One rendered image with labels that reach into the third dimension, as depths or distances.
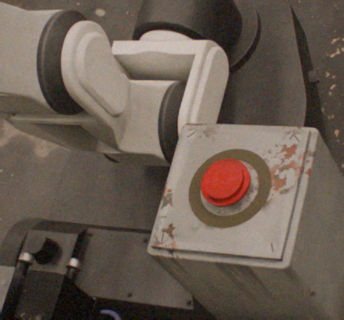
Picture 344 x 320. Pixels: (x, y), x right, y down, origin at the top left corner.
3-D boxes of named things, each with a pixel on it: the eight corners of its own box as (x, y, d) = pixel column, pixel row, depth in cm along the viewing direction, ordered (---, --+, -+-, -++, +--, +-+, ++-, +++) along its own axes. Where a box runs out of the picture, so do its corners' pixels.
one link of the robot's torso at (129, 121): (127, 92, 178) (-35, 1, 136) (227, 94, 169) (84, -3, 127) (114, 176, 175) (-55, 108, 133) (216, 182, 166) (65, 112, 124)
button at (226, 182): (261, 169, 76) (253, 156, 74) (250, 216, 74) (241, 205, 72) (214, 166, 77) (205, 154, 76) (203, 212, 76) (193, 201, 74)
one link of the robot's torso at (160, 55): (140, 68, 181) (109, 28, 171) (238, 69, 172) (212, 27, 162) (109, 166, 173) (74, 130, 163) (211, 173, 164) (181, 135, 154)
